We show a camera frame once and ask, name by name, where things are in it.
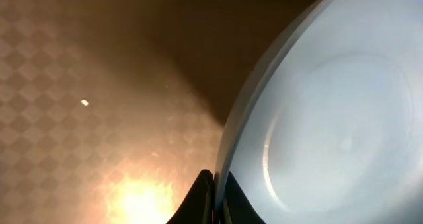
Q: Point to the dark blue plate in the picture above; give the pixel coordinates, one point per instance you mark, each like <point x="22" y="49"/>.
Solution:
<point x="328" y="126"/>

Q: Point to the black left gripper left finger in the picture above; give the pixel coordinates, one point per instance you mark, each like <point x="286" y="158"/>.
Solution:
<point x="197" y="206"/>

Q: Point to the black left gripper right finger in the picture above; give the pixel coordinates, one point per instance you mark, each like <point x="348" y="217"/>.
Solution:
<point x="236" y="208"/>

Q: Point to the brown serving tray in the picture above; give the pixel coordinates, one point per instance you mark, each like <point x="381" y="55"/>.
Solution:
<point x="111" y="108"/>

